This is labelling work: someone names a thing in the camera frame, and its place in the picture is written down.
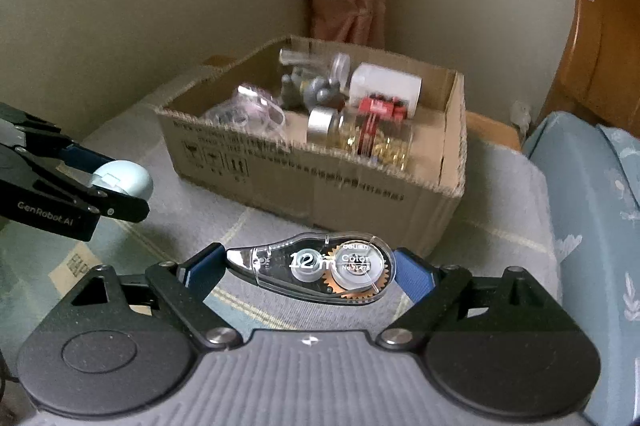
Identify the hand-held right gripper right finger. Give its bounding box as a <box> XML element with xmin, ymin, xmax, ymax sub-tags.
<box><xmin>375</xmin><ymin>248</ymin><xmax>551</xmax><ymax>352</ymax></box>

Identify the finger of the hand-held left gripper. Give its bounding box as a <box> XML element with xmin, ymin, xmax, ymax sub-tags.
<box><xmin>0</xmin><ymin>146</ymin><xmax>151</xmax><ymax>223</ymax></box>
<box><xmin>0</xmin><ymin>102</ymin><xmax>115</xmax><ymax>181</ymax></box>

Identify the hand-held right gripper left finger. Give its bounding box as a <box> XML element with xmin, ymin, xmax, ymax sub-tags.
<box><xmin>70</xmin><ymin>242</ymin><xmax>246</xmax><ymax>352</ymax></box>

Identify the light blue oval case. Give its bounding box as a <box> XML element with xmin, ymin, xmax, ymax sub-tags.
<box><xmin>89</xmin><ymin>160</ymin><xmax>154</xmax><ymax>203</ymax></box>

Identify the clear correction tape dispenser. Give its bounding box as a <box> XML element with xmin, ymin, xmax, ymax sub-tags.
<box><xmin>225</xmin><ymin>231</ymin><xmax>397</xmax><ymax>306</ymax></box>

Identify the brown cardboard box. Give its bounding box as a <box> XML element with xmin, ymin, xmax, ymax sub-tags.
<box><xmin>157</xmin><ymin>34</ymin><xmax>469</xmax><ymax>257</ymax></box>

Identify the clear round plastic dish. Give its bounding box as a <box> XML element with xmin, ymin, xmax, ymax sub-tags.
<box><xmin>203</xmin><ymin>102</ymin><xmax>252</xmax><ymax>129</ymax></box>

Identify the clear pill bottle silver cap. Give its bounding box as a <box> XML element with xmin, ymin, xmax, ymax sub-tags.
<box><xmin>306</xmin><ymin>106</ymin><xmax>417</xmax><ymax>173</ymax></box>

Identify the pink clear small box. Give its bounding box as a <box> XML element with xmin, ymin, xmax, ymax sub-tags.
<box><xmin>233</xmin><ymin>84</ymin><xmax>288</xmax><ymax>133</ymax></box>

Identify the red toy car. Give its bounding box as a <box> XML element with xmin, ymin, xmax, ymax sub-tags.
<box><xmin>357</xmin><ymin>92</ymin><xmax>413</xmax><ymax>123</ymax></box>

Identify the white bottle with green label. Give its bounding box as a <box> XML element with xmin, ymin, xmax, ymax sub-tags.
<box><xmin>347</xmin><ymin>62</ymin><xmax>424</xmax><ymax>117</ymax></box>

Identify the grey elephant toy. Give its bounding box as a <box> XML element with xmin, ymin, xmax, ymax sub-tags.
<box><xmin>279</xmin><ymin>66</ymin><xmax>349</xmax><ymax>111</ymax></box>

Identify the yellow printed paper note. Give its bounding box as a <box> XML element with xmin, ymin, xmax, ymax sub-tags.
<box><xmin>48</xmin><ymin>240</ymin><xmax>102</xmax><ymax>293</ymax></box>

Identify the light blue floral pillow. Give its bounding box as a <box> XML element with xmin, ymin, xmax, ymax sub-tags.
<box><xmin>522</xmin><ymin>110</ymin><xmax>640</xmax><ymax>426</ymax></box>

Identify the white plug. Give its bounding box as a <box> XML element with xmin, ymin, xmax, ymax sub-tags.
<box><xmin>510</xmin><ymin>100</ymin><xmax>534</xmax><ymax>133</ymax></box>

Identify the wooden chair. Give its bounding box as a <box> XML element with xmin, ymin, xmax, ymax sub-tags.
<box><xmin>536</xmin><ymin>0</ymin><xmax>640</xmax><ymax>127</ymax></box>

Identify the wooden bed frame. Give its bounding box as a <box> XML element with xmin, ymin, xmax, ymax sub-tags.
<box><xmin>464</xmin><ymin>110</ymin><xmax>525</xmax><ymax>153</ymax></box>

